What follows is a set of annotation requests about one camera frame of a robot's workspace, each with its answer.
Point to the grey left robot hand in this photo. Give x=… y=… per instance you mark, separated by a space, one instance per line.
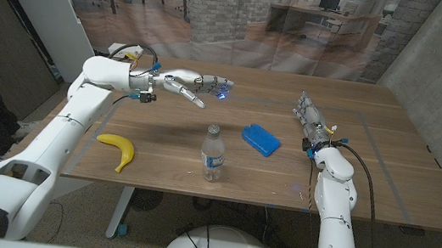
x=186 y=80

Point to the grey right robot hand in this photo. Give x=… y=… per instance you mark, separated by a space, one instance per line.
x=314 y=121

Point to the clear plastic water bottle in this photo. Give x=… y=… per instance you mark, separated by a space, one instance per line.
x=213 y=153

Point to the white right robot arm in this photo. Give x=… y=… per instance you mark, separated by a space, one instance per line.
x=334 y=224

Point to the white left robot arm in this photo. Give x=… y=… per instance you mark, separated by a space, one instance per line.
x=61 y=133

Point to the blue ice pack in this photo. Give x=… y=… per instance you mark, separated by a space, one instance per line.
x=261 y=139

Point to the yellow toy banana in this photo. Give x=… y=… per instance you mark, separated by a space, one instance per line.
x=124 y=147

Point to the white power strip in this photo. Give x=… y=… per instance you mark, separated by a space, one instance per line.
x=120 y=47

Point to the printed office backdrop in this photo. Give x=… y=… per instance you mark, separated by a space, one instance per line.
x=226 y=17

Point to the round black floor fan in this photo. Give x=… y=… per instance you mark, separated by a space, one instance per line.
x=145 y=199

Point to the white table leg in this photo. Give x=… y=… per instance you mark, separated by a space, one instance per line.
x=120 y=213

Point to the blue table foot caster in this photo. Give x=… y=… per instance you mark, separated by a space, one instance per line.
x=122 y=229

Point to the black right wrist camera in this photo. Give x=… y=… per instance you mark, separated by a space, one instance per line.
x=308 y=146

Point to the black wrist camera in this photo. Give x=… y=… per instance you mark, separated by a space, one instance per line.
x=147 y=97
x=308 y=146

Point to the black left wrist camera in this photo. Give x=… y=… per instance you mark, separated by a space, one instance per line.
x=147 y=97

